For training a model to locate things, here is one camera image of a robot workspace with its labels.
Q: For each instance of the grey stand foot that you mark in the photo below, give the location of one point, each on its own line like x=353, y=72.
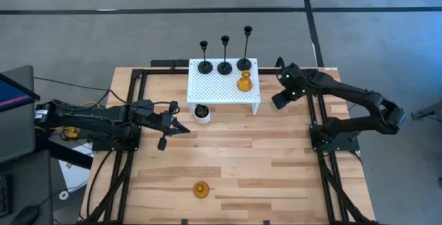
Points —
x=428, y=112

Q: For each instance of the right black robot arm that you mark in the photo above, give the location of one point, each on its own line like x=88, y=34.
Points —
x=345, y=90

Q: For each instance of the white paper sheet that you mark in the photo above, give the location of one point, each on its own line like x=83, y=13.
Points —
x=74, y=176

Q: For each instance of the black floor bar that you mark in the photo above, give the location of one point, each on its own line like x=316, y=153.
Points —
x=65, y=154

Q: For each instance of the black keyboard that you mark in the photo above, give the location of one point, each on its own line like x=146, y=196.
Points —
x=5, y=197

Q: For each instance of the green plant in white pot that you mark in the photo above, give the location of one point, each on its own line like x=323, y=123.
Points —
x=203, y=118

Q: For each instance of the amber glass candle holder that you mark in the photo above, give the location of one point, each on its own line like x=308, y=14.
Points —
x=244, y=84
x=201, y=189

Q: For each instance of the black aluminium frame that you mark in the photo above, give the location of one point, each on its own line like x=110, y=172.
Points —
x=162, y=70

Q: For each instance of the black computer mouse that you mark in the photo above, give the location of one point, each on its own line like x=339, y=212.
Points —
x=24, y=216

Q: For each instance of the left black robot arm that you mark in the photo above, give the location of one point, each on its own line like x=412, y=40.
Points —
x=86, y=114

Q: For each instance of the medium black candlestick holder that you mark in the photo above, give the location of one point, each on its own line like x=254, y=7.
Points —
x=224, y=68

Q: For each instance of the tall black candlestick holder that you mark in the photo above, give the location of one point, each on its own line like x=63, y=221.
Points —
x=243, y=65

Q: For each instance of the white perforated shelf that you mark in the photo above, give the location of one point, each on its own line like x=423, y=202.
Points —
x=207, y=90

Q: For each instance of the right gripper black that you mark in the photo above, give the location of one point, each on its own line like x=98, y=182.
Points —
x=293, y=80

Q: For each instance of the grey desk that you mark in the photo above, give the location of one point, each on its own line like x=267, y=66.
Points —
x=20, y=138

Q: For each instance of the monitor with blue screen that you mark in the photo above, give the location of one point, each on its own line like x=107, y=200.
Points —
x=14, y=97

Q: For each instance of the white tape roll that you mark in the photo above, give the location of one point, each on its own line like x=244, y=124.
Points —
x=60, y=195

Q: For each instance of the short black candlestick holder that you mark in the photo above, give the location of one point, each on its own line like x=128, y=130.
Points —
x=205, y=67

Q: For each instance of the black table clamp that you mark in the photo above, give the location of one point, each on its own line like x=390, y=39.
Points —
x=266, y=222
x=184, y=222

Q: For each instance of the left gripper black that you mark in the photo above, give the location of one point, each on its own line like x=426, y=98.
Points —
x=162, y=121

